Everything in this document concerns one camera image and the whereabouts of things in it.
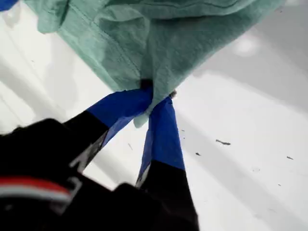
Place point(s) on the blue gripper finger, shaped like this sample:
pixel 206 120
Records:
pixel 6 3
pixel 115 108
pixel 163 149

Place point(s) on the pale green T-shirt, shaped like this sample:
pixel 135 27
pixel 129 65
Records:
pixel 149 38

